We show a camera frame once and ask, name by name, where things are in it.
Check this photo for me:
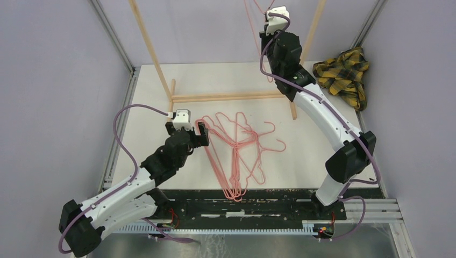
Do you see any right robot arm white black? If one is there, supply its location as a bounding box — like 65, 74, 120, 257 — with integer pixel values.
259, 30, 376, 219

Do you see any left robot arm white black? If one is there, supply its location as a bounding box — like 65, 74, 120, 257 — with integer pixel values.
59, 122, 209, 257

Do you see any wooden clothes rack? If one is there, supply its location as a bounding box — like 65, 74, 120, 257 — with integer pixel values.
128, 0, 326, 111

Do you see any yellow plaid shirt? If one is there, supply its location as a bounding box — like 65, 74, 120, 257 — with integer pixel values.
312, 47, 369, 111

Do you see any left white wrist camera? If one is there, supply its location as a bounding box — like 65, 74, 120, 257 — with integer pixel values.
172, 109, 193, 131

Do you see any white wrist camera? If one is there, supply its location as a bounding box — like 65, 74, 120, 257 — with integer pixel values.
265, 6, 289, 35
172, 109, 193, 131

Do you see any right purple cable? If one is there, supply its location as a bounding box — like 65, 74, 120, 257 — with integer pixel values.
259, 12, 382, 186

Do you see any purple cable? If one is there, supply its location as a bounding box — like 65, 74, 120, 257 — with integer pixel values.
58, 104, 175, 255
259, 12, 382, 186

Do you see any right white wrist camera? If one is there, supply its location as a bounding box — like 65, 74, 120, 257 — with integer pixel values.
265, 6, 289, 35

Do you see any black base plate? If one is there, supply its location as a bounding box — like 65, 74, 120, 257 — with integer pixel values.
148, 189, 347, 230

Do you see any aluminium frame rail left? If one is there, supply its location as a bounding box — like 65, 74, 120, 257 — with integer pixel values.
69, 0, 141, 258

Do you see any aluminium frame rail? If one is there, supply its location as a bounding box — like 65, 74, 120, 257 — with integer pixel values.
351, 0, 417, 258
69, 0, 141, 258

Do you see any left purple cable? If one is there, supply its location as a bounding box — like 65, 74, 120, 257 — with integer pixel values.
58, 104, 175, 255

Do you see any white slotted cable duct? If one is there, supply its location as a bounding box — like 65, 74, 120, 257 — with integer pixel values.
113, 221, 318, 237

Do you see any aluminium frame rail right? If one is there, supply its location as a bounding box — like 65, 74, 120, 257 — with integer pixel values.
351, 0, 417, 258

